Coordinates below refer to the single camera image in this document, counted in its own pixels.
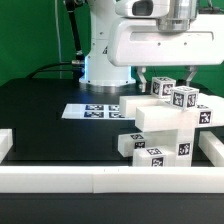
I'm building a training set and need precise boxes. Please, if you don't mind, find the white sheet with tags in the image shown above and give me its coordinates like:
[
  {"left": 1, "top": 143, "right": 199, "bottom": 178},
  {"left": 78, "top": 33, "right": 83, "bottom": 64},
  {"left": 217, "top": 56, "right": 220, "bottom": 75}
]
[{"left": 62, "top": 104, "right": 127, "bottom": 120}]

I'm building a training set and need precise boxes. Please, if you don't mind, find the white left fence bar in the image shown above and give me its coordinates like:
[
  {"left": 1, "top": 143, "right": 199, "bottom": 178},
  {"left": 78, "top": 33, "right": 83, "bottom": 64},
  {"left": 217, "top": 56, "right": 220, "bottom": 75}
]
[{"left": 0, "top": 129, "right": 13, "bottom": 163}]

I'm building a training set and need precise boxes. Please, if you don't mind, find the white chair back frame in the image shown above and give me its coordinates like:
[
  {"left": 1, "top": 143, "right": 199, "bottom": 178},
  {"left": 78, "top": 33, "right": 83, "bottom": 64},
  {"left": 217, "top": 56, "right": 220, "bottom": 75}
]
[{"left": 119, "top": 93, "right": 224, "bottom": 132}]

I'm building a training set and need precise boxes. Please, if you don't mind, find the white right fence bar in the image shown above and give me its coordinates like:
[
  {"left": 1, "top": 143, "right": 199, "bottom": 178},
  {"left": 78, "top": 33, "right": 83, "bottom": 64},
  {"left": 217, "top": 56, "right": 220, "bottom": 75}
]
[{"left": 198, "top": 131, "right": 224, "bottom": 167}]

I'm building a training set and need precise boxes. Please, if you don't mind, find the white chair seat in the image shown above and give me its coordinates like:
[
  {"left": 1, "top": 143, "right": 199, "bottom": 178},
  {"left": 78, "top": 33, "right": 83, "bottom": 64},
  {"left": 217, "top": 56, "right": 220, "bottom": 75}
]
[{"left": 158, "top": 129, "right": 195, "bottom": 167}]

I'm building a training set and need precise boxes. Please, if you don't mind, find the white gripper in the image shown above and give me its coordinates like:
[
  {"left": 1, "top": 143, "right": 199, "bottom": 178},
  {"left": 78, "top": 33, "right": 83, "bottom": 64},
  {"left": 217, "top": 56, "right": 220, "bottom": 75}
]
[{"left": 107, "top": 14, "right": 224, "bottom": 92}]

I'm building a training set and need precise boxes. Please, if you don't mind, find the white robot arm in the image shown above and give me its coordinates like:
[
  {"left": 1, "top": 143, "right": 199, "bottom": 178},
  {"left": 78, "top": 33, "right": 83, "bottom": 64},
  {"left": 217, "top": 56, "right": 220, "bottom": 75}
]
[{"left": 81, "top": 0, "right": 224, "bottom": 90}]

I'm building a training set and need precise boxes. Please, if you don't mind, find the black hose behind robot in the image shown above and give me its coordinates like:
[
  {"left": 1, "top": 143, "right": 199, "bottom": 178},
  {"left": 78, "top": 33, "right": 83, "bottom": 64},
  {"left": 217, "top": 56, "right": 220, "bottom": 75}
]
[{"left": 63, "top": 0, "right": 84, "bottom": 62}]

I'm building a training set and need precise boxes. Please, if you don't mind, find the white tagged cube nut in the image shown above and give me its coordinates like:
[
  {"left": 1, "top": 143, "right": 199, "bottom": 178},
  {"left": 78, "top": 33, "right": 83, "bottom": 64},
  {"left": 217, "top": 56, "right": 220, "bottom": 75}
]
[
  {"left": 151, "top": 77, "right": 176, "bottom": 98},
  {"left": 170, "top": 86, "right": 199, "bottom": 110}
]

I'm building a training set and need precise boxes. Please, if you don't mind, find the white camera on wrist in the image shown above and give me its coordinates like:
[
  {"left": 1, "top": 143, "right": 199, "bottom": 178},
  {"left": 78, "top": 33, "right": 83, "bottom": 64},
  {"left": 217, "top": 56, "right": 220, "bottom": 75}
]
[{"left": 115, "top": 0, "right": 171, "bottom": 18}]

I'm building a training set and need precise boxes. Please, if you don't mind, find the black cable at base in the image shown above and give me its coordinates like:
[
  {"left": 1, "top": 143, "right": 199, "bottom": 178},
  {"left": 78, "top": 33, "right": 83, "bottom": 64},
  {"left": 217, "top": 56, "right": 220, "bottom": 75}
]
[{"left": 25, "top": 59, "right": 86, "bottom": 80}]

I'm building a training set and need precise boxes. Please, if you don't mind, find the white fence bar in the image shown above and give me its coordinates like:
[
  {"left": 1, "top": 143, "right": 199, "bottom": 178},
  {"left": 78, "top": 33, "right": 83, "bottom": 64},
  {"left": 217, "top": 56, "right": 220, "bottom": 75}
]
[
  {"left": 198, "top": 131, "right": 224, "bottom": 167},
  {"left": 0, "top": 129, "right": 13, "bottom": 163},
  {"left": 0, "top": 166, "right": 224, "bottom": 193}
]

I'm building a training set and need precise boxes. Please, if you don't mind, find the white front fence bar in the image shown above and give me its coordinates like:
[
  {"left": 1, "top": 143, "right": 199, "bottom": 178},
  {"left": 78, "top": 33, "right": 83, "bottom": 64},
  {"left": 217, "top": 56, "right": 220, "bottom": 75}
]
[{"left": 0, "top": 166, "right": 224, "bottom": 193}]

